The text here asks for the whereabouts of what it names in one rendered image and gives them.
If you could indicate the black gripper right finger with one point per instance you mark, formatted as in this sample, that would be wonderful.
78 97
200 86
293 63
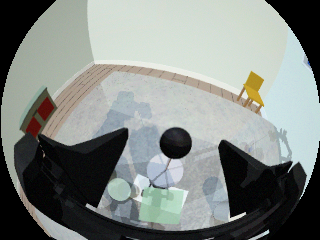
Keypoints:
246 178

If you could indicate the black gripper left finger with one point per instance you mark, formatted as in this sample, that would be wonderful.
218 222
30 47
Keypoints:
90 164

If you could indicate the pale green tall block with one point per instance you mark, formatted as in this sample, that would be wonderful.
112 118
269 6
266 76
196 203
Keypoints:
161 205

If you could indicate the glass french press with black handle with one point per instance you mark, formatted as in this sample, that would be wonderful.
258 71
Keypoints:
165 170

